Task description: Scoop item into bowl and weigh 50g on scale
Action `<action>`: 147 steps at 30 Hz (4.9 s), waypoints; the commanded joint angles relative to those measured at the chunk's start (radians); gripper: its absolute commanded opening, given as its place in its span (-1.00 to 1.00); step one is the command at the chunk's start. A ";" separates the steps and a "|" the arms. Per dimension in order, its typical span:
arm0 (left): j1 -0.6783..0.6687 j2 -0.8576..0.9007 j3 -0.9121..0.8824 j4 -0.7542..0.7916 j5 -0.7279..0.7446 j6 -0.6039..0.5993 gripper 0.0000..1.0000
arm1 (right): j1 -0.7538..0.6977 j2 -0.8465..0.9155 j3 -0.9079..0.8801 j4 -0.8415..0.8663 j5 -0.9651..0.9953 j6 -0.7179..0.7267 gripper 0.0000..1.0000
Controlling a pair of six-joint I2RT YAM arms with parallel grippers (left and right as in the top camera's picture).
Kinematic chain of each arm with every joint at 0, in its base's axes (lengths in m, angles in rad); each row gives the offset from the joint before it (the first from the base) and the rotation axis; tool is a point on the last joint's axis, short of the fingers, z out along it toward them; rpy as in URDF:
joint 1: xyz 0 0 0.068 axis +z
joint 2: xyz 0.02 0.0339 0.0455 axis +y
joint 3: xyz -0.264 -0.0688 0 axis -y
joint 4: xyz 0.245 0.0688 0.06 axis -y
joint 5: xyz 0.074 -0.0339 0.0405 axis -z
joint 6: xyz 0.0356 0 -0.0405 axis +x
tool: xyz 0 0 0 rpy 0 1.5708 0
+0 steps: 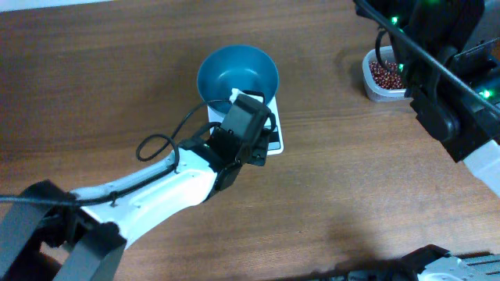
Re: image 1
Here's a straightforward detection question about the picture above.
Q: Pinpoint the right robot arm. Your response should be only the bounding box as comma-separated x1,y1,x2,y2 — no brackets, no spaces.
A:
355,0,499,194

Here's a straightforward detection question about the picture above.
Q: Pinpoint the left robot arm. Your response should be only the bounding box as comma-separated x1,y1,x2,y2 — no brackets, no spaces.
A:
1,124,271,280

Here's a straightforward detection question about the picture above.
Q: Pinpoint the white digital kitchen scale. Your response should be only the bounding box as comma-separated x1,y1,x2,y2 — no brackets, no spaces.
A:
207,98,284,156

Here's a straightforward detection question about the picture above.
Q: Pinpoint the blue plastic bowl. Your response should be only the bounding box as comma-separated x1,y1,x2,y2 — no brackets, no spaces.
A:
196,44,280,116

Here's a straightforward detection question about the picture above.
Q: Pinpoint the clear plastic bean container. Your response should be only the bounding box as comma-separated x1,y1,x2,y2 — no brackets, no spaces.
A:
362,49,407,102

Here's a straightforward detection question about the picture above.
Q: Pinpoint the red beans pile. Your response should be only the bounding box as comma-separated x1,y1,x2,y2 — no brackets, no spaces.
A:
369,61,404,90

